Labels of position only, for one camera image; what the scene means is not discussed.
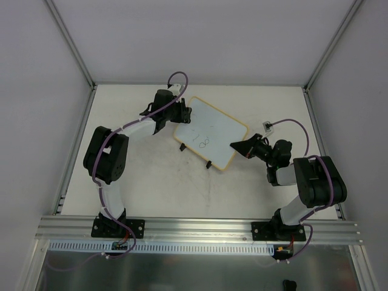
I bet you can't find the yellow framed whiteboard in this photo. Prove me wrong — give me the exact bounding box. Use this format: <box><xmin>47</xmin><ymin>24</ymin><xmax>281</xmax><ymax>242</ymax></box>
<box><xmin>173</xmin><ymin>96</ymin><xmax>249</xmax><ymax>171</ymax></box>

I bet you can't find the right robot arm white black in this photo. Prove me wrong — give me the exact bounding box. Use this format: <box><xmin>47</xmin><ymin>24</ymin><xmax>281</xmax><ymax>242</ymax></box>
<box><xmin>230</xmin><ymin>134</ymin><xmax>347</xmax><ymax>241</ymax></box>

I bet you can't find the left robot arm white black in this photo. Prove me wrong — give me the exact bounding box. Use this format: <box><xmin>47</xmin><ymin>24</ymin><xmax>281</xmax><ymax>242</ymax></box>
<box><xmin>83</xmin><ymin>84</ymin><xmax>192</xmax><ymax>241</ymax></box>

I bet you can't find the black object at bottom edge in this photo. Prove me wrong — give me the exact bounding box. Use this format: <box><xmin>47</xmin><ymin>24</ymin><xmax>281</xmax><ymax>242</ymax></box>
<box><xmin>283</xmin><ymin>279</ymin><xmax>297</xmax><ymax>291</ymax></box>

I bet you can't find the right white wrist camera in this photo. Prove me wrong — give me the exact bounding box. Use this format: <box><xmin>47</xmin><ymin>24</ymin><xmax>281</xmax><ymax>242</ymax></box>
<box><xmin>263</xmin><ymin>121</ymin><xmax>274</xmax><ymax>135</ymax></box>

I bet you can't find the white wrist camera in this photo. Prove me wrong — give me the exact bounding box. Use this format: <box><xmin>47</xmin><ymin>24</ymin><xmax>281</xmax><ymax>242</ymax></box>
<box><xmin>263</xmin><ymin>121</ymin><xmax>274</xmax><ymax>135</ymax></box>
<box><xmin>167</xmin><ymin>84</ymin><xmax>185</xmax><ymax>97</ymax></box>

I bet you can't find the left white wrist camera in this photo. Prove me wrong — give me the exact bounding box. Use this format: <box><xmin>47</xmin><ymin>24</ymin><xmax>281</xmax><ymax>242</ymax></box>
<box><xmin>167</xmin><ymin>84</ymin><xmax>185</xmax><ymax>97</ymax></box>

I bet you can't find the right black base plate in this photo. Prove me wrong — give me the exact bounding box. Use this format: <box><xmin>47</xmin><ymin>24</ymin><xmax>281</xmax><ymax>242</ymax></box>
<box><xmin>251</xmin><ymin>221</ymin><xmax>306</xmax><ymax>242</ymax></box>

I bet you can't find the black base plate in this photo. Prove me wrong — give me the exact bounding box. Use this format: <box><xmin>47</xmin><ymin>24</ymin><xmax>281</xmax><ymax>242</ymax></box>
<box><xmin>251</xmin><ymin>221</ymin><xmax>306</xmax><ymax>242</ymax></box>
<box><xmin>90</xmin><ymin>216</ymin><xmax>145</xmax><ymax>239</ymax></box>

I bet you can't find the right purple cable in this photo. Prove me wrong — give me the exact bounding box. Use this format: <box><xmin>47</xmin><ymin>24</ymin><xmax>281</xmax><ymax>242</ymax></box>
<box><xmin>271</xmin><ymin>119</ymin><xmax>336</xmax><ymax>261</ymax></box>

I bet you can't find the purple cable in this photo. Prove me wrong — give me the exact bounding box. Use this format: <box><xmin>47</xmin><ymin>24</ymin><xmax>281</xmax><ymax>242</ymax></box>
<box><xmin>92</xmin><ymin>72</ymin><xmax>190</xmax><ymax>258</ymax></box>
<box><xmin>271</xmin><ymin>119</ymin><xmax>336</xmax><ymax>261</ymax></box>

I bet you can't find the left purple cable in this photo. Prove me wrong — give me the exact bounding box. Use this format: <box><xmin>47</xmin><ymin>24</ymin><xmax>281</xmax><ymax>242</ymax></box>
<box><xmin>92</xmin><ymin>72</ymin><xmax>190</xmax><ymax>258</ymax></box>

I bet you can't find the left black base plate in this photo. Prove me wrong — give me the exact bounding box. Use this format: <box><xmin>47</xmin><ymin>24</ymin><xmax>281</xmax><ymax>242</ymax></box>
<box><xmin>90</xmin><ymin>216</ymin><xmax>145</xmax><ymax>239</ymax></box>

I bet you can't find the right aluminium frame post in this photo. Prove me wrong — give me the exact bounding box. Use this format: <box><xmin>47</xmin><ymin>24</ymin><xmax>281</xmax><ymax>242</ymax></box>
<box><xmin>304</xmin><ymin>0</ymin><xmax>365</xmax><ymax>92</ymax></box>

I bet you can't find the aluminium frame post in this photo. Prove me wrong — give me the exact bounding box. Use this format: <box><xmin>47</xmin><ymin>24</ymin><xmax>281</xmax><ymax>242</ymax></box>
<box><xmin>304</xmin><ymin>0</ymin><xmax>365</xmax><ymax>92</ymax></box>
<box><xmin>43</xmin><ymin>0</ymin><xmax>95</xmax><ymax>89</ymax></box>

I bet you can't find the white slotted cable duct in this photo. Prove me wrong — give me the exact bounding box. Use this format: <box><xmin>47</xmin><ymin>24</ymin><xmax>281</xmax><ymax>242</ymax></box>
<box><xmin>48</xmin><ymin>240</ymin><xmax>275</xmax><ymax>256</ymax></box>

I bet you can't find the left aluminium frame post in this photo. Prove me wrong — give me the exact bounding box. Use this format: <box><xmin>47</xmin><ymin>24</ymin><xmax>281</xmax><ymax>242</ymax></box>
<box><xmin>43</xmin><ymin>0</ymin><xmax>95</xmax><ymax>89</ymax></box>

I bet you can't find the aluminium mounting rail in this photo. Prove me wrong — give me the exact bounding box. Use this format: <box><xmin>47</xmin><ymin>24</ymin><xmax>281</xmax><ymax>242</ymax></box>
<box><xmin>35</xmin><ymin>215</ymin><xmax>364</xmax><ymax>245</ymax></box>

